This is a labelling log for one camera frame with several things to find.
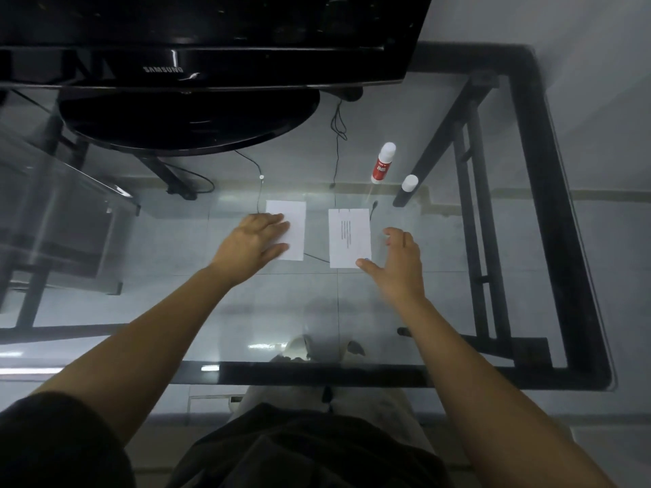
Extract person's right hand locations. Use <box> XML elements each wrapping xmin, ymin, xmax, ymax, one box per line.
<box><xmin>355</xmin><ymin>227</ymin><xmax>426</xmax><ymax>306</ymax></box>

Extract person's left hand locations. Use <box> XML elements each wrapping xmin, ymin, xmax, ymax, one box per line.
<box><xmin>210</xmin><ymin>213</ymin><xmax>291</xmax><ymax>288</ymax></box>

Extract person's right forearm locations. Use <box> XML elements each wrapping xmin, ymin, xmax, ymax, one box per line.
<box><xmin>392</xmin><ymin>294</ymin><xmax>618</xmax><ymax>488</ymax></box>

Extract person's left forearm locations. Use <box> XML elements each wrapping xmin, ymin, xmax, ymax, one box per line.
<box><xmin>28</xmin><ymin>264</ymin><xmax>240</xmax><ymax>445</ymax></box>

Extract white paper sheet with print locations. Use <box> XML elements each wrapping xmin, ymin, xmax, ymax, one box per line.
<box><xmin>328</xmin><ymin>208</ymin><xmax>372</xmax><ymax>270</ymax></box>

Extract white and red glue stick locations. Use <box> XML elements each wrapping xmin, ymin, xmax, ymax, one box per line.
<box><xmin>370</xmin><ymin>142</ymin><xmax>397</xmax><ymax>185</ymax></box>

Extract person's grey trousers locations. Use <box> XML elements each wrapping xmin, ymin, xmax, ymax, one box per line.
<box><xmin>227</xmin><ymin>385</ymin><xmax>430</xmax><ymax>455</ymax></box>

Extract black oval monitor stand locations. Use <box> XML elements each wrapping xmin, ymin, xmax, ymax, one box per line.
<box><xmin>57</xmin><ymin>88</ymin><xmax>321</xmax><ymax>157</ymax></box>

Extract person's black shirt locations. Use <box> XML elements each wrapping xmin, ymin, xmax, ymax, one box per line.
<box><xmin>0</xmin><ymin>391</ymin><xmax>454</xmax><ymax>488</ymax></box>

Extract black flat screen monitor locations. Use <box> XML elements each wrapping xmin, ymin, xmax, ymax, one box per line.
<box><xmin>0</xmin><ymin>0</ymin><xmax>434</xmax><ymax>92</ymax></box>

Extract glass side shelf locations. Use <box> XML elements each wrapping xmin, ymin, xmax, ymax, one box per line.
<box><xmin>0</xmin><ymin>114</ymin><xmax>141</xmax><ymax>298</ymax></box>

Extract black cable with white bead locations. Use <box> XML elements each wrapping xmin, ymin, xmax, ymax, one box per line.
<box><xmin>233</xmin><ymin>149</ymin><xmax>331</xmax><ymax>264</ymax></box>

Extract black looped floor cable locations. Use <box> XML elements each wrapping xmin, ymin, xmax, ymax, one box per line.
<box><xmin>165</xmin><ymin>165</ymin><xmax>216</xmax><ymax>201</ymax></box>

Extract thin black hanging cable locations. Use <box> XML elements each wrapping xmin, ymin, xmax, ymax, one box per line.
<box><xmin>329</xmin><ymin>99</ymin><xmax>349</xmax><ymax>190</ymax></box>

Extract black metal table frame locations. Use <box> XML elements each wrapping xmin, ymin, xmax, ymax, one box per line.
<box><xmin>0</xmin><ymin>42</ymin><xmax>619</xmax><ymax>392</ymax></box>

